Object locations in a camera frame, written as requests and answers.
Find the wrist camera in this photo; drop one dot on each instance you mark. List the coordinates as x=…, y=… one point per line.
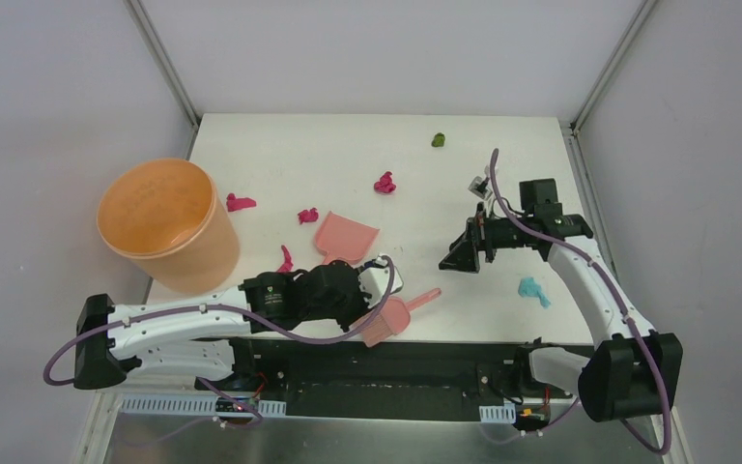
x=373, y=277
x=480, y=186

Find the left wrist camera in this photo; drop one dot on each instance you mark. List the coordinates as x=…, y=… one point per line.
x=373, y=277

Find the pink hand brush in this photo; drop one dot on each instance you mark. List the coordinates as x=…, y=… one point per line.
x=395, y=317

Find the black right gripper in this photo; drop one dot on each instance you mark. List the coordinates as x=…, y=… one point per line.
x=464, y=252

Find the magenta paper scrap by bucket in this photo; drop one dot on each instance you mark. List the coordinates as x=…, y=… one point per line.
x=235, y=203

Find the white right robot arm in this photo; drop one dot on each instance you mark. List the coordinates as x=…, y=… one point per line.
x=634, y=368

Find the magenta paper scrap near dustpan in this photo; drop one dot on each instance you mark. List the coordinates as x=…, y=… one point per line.
x=308, y=216

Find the green paper scrap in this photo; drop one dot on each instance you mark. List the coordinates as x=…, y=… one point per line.
x=438, y=140

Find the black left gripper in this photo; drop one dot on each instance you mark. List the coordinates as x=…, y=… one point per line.
x=358, y=302

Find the light blue paper scrap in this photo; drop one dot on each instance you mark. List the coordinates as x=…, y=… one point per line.
x=530, y=288

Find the orange plastic bucket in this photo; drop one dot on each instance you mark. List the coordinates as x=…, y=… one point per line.
x=165, y=216

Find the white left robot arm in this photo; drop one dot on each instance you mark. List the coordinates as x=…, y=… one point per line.
x=114, y=341

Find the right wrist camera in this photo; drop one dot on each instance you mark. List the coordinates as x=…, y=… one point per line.
x=480, y=186

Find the magenta paper scrap small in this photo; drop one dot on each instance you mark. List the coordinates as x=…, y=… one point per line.
x=287, y=265

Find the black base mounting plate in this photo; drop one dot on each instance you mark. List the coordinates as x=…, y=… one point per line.
x=394, y=380

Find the pink plastic dustpan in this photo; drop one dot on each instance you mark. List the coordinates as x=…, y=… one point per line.
x=341, y=238

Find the magenta paper scrap centre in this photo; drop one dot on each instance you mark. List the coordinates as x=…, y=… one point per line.
x=385, y=184

